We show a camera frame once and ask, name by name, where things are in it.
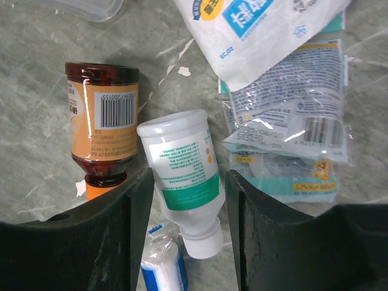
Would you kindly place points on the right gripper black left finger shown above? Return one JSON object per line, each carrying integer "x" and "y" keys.
{"x": 95, "y": 246}

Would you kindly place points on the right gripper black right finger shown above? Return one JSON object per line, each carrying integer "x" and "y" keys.
{"x": 276, "y": 247}

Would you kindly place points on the white bottle green label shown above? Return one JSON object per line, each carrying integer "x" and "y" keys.
{"x": 179, "y": 149}

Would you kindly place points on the brown bottle orange label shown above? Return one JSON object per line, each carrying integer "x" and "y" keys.
{"x": 103, "y": 103}

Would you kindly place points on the clear plastic medicine box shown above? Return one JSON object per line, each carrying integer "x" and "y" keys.
{"x": 92, "y": 10}

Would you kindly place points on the teal cartoon plaster packet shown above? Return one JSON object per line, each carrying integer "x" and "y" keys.
{"x": 287, "y": 179}

